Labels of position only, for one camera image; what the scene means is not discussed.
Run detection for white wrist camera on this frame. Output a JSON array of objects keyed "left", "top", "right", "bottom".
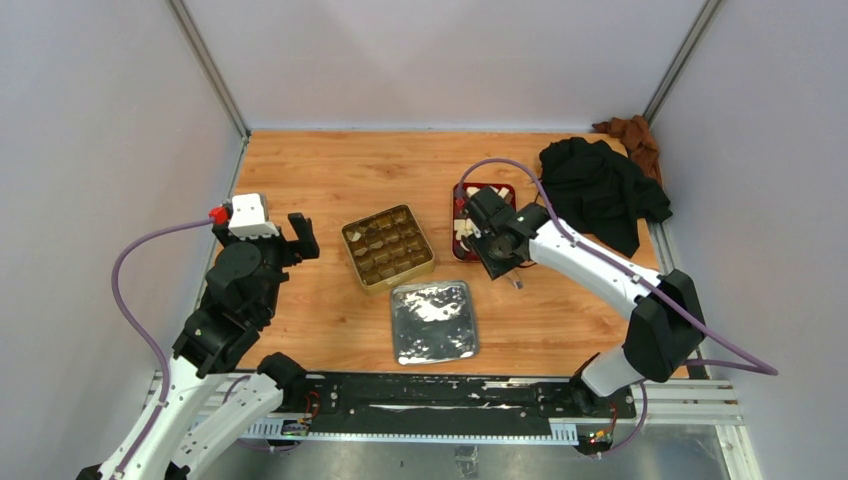
[
  {"left": 208, "top": 193, "right": 280, "bottom": 240},
  {"left": 459, "top": 187, "right": 516, "bottom": 233}
]

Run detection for silver tin lid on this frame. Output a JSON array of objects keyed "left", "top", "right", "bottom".
[{"left": 389, "top": 280, "right": 480, "bottom": 366}]

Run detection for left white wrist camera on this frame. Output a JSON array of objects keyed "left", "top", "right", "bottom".
[{"left": 208, "top": 193, "right": 280, "bottom": 240}]

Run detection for brown cloth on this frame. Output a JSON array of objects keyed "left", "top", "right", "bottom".
[{"left": 592, "top": 115, "right": 663, "bottom": 184}]

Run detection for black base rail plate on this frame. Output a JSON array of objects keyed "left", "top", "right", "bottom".
[{"left": 272, "top": 372, "right": 637, "bottom": 444}]

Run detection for black cloth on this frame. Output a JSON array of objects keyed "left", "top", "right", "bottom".
[{"left": 539, "top": 138, "right": 672, "bottom": 258}]

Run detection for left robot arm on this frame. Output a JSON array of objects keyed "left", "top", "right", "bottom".
[{"left": 77, "top": 205, "right": 320, "bottom": 479}]

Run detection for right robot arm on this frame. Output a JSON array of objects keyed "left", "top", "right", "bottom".
[{"left": 464, "top": 200, "right": 705, "bottom": 418}]

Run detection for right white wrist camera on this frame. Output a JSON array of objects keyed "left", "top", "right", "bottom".
[{"left": 459, "top": 187, "right": 516, "bottom": 233}]

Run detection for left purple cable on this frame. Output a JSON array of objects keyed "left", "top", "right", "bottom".
[{"left": 105, "top": 215, "right": 230, "bottom": 480}]

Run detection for red chocolate tray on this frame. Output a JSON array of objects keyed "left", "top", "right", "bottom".
[{"left": 451, "top": 182, "right": 516, "bottom": 263}]

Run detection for gold chocolate tin box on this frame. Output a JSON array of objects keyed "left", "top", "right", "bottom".
[{"left": 341, "top": 204, "right": 435, "bottom": 296}]

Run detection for metal tongs black tips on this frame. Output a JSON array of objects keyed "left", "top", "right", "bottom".
[{"left": 504, "top": 270, "right": 524, "bottom": 290}]

